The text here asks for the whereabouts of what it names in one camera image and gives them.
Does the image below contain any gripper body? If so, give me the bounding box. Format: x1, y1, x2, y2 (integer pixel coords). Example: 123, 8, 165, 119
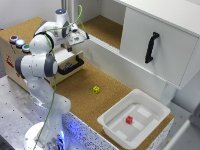
67, 27, 91, 48

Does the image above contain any white cabinet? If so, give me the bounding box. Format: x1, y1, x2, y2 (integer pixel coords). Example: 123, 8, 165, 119
70, 0, 200, 108

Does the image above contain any yellow block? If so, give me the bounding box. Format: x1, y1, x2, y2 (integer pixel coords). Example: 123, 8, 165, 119
92, 85, 101, 95

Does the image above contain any pink block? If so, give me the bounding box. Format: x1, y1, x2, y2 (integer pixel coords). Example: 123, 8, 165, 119
125, 115, 134, 125

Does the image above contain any wooden drawer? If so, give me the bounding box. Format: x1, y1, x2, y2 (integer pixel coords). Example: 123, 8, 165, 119
53, 45, 85, 84

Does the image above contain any green button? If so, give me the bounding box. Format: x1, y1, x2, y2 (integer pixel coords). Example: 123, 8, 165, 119
21, 43, 32, 54

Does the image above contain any blue button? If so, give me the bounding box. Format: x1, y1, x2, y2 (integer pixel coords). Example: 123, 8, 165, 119
15, 38, 27, 49

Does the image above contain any red button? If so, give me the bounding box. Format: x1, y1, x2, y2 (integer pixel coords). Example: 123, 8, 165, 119
9, 34, 20, 45

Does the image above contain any wooden drawer box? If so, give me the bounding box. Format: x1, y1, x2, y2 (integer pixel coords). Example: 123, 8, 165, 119
0, 16, 85, 93

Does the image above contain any white sliding door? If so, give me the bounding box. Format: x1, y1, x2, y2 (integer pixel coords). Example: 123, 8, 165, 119
118, 6, 200, 91

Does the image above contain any white plastic box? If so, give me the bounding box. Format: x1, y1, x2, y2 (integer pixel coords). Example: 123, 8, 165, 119
96, 88, 172, 150

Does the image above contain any black drawer handle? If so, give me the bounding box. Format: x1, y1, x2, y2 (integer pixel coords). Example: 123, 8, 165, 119
57, 54, 85, 76

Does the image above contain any green cable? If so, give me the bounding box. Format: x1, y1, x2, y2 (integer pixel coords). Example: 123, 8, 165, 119
33, 3, 90, 150

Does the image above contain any black door handle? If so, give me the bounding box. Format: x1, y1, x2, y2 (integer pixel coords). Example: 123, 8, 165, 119
144, 31, 161, 65

